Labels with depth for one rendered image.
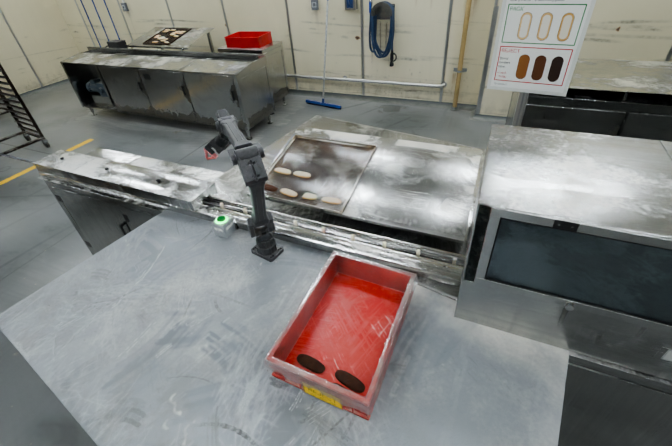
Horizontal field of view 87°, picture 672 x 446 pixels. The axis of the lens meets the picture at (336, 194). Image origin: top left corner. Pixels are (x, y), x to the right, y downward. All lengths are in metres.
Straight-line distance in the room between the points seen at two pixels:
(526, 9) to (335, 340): 1.49
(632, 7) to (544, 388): 4.17
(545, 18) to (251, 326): 1.65
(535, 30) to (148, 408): 1.94
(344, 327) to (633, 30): 4.37
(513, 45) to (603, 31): 3.12
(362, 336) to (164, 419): 0.62
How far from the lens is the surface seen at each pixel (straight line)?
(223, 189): 2.04
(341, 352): 1.22
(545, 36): 1.81
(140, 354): 1.43
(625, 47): 4.99
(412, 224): 1.54
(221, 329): 1.36
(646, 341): 1.33
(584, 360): 1.42
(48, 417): 2.60
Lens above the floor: 1.88
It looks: 35 degrees down
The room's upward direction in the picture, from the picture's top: 5 degrees counter-clockwise
